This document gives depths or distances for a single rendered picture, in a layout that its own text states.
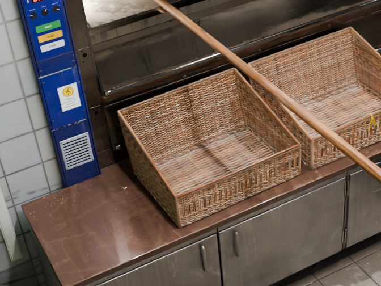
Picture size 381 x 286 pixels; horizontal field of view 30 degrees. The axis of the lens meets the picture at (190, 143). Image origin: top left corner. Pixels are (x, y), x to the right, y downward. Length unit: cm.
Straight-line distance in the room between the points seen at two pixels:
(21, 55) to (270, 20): 106
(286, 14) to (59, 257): 137
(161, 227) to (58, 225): 40
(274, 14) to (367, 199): 87
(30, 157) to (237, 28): 98
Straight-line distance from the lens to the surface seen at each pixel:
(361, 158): 193
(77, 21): 264
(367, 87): 334
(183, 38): 287
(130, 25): 273
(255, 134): 304
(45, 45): 260
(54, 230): 275
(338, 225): 309
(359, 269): 329
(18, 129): 276
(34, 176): 289
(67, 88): 270
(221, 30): 294
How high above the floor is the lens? 238
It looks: 36 degrees down
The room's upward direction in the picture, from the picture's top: 6 degrees counter-clockwise
